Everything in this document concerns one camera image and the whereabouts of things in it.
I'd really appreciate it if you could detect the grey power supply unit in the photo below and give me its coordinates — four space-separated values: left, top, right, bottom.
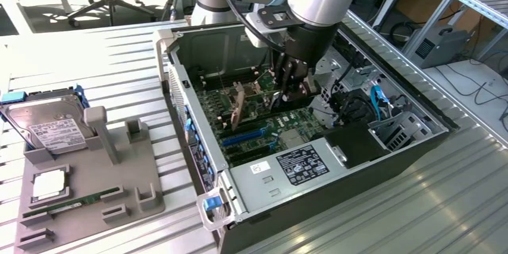
229 139 351 216

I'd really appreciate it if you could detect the silver CPU chip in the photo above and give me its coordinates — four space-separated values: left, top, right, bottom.
31 172 67 199

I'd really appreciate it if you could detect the grey metal disk bay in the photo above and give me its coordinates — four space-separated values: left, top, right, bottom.
314 48 385 112

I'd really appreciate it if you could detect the silver chipset heatsink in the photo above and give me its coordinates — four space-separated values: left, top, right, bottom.
281 130 307 148

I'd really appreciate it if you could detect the thin locking lever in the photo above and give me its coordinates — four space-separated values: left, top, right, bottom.
218 65 230 93

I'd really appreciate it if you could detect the grey plastic parts rack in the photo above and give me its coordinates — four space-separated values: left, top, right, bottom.
14 106 167 252

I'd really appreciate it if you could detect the blue expansion slot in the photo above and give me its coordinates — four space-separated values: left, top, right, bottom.
221 127 269 148

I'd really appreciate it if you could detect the black plastic shroud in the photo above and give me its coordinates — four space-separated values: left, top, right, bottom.
323 122 393 169

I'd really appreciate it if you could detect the open PC case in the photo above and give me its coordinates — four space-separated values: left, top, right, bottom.
153 11 461 254

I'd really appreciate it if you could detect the blue disk caddy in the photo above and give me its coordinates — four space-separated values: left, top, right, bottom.
0 84 91 124

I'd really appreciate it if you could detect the silver hard disk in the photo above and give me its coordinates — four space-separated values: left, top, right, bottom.
2 95 98 156

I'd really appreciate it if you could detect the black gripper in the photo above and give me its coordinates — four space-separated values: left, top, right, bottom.
271 23 342 111

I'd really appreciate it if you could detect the grey machine with handle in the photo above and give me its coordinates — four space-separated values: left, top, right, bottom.
413 27 470 70

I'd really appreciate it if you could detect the aluminium profile frame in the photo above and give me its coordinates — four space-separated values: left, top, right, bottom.
401 0 508 61

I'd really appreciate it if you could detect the green graphics card with bracket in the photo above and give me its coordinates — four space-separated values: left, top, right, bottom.
229 80 319 132

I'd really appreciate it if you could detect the metal socket cover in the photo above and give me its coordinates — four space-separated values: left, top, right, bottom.
253 69 282 96

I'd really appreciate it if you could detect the green RAM stick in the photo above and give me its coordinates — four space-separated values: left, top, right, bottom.
23 187 121 218

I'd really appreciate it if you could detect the green motherboard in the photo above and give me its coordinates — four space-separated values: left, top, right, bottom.
194 68 331 168

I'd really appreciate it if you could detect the blue disk wire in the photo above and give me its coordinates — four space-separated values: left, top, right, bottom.
370 85 390 123

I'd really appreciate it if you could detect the wrist camera mount block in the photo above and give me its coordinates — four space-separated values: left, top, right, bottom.
245 6 303 49

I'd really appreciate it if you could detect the black floor cable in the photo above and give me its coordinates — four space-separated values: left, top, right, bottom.
435 57 508 112

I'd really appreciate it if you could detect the blue case latch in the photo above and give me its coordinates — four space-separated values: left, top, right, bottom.
202 196 222 212

